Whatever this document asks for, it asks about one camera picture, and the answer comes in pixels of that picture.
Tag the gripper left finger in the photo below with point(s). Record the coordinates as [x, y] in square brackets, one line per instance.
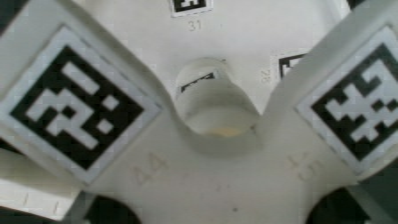
[97, 210]

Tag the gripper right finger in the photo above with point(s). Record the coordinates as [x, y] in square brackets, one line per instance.
[348, 207]

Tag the white cross-shaped table base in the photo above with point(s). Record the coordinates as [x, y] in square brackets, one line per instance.
[89, 120]

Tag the white cylindrical table leg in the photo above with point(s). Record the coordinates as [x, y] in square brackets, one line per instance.
[213, 106]

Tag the white round table top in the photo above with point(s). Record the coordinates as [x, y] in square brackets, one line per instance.
[254, 33]

